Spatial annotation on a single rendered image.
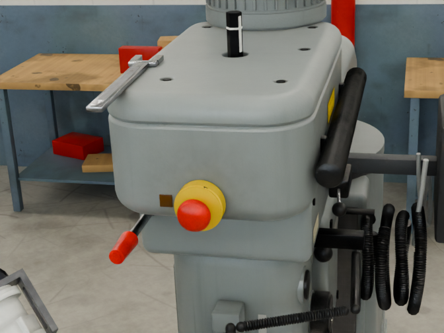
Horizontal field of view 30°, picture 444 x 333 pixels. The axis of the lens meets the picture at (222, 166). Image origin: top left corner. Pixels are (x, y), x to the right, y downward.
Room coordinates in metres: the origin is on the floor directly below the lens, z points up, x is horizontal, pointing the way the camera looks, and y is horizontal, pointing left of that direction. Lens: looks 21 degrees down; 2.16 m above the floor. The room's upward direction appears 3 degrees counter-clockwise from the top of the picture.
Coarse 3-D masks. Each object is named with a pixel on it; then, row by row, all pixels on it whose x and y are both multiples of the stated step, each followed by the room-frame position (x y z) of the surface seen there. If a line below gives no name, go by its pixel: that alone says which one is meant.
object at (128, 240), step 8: (144, 216) 1.01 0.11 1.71; (136, 224) 0.98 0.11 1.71; (144, 224) 0.99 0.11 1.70; (128, 232) 0.95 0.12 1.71; (136, 232) 0.96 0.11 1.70; (120, 240) 0.93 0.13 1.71; (128, 240) 0.93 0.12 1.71; (136, 240) 0.94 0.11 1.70; (112, 248) 0.91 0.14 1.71; (120, 248) 0.91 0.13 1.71; (128, 248) 0.92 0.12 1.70; (112, 256) 0.90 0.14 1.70; (120, 256) 0.90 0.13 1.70
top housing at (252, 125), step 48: (192, 48) 1.18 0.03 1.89; (288, 48) 1.15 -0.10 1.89; (336, 48) 1.22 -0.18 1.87; (144, 96) 0.95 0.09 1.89; (192, 96) 0.94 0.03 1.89; (240, 96) 0.93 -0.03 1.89; (288, 96) 0.92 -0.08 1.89; (336, 96) 1.22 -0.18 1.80; (144, 144) 0.94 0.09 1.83; (192, 144) 0.92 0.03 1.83; (240, 144) 0.91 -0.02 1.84; (288, 144) 0.91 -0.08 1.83; (144, 192) 0.94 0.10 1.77; (240, 192) 0.91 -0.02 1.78; (288, 192) 0.91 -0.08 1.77
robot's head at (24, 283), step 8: (16, 272) 0.89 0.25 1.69; (24, 272) 0.89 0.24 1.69; (0, 280) 0.88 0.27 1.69; (8, 280) 0.88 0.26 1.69; (16, 280) 0.89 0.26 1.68; (24, 280) 0.89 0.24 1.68; (0, 288) 0.87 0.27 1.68; (8, 288) 0.87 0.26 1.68; (16, 288) 0.88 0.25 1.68; (24, 288) 0.90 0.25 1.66; (32, 288) 0.88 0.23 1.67; (32, 296) 0.88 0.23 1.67; (32, 304) 0.89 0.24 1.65; (40, 304) 0.87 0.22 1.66; (40, 312) 0.87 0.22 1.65; (48, 312) 0.87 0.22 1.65; (40, 320) 0.88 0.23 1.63; (48, 320) 0.86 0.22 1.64; (48, 328) 0.86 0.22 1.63; (56, 328) 0.86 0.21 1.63
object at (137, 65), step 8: (136, 56) 1.12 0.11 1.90; (160, 56) 1.11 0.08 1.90; (128, 64) 1.09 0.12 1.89; (136, 64) 1.07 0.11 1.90; (144, 64) 1.07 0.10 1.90; (152, 64) 1.08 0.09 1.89; (128, 72) 1.03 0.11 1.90; (136, 72) 1.03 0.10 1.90; (120, 80) 0.99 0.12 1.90; (128, 80) 0.99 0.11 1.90; (112, 88) 0.96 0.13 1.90; (120, 88) 0.96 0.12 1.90; (104, 96) 0.92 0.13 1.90; (112, 96) 0.92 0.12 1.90; (96, 104) 0.89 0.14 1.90; (104, 104) 0.89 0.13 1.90
